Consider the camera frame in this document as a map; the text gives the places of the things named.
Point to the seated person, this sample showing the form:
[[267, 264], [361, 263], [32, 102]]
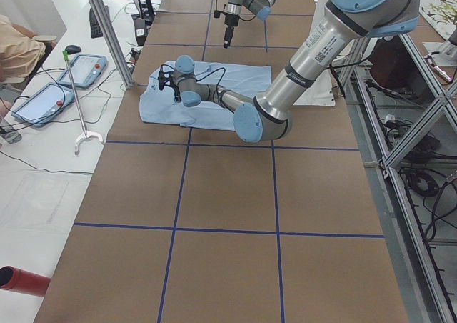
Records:
[[21, 55]]

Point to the blue teach pendant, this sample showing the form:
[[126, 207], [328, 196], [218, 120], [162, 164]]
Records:
[[85, 68], [44, 105]]

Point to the aluminium side frame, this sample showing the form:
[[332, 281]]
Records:
[[404, 114]]

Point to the metal reacher grabber tool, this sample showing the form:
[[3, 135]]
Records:
[[86, 134]]

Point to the far blue teach pendant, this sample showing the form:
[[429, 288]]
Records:
[[85, 68]]

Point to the black computer mouse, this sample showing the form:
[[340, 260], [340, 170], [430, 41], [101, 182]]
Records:
[[72, 49]]

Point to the near blue teach pendant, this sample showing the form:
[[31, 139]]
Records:
[[44, 105]]

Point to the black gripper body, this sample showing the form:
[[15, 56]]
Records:
[[228, 21], [176, 88]]

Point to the black keyboard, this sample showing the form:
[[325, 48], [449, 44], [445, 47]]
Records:
[[95, 28]]

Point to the red cylinder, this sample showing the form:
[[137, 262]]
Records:
[[24, 282]]

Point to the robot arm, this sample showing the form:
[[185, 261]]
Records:
[[261, 9], [267, 116]]

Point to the aluminium frame post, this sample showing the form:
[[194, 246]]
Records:
[[112, 42]]

